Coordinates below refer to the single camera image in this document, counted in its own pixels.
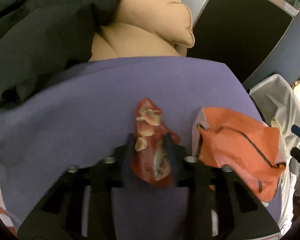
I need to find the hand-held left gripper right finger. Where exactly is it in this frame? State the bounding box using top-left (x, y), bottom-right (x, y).
top-left (164, 133), bottom-right (282, 240)

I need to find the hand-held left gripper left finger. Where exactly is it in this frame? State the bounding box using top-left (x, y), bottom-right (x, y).
top-left (17, 133), bottom-right (137, 240)

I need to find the red snack packet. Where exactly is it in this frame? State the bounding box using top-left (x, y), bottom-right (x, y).
top-left (130, 97), bottom-right (182, 188)

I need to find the orange plastic bag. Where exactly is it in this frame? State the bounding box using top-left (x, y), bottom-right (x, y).
top-left (191, 107), bottom-right (287, 203)

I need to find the white cloth cover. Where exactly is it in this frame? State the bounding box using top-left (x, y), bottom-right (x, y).
top-left (249, 74), bottom-right (300, 230)

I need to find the purple printed cloth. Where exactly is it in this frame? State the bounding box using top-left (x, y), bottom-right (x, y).
top-left (0, 56), bottom-right (283, 240)

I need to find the tan sofa seat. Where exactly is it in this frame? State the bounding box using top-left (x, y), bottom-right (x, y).
top-left (89, 22), bottom-right (188, 62)

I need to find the dark blue covered cabinet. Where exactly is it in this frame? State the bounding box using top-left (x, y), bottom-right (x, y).
top-left (186, 0), bottom-right (300, 90)

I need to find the tan seamed cushion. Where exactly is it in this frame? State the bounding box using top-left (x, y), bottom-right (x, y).
top-left (115, 0), bottom-right (195, 48)

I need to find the black jacket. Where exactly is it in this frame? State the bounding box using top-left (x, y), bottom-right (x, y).
top-left (0, 0), bottom-right (127, 120)

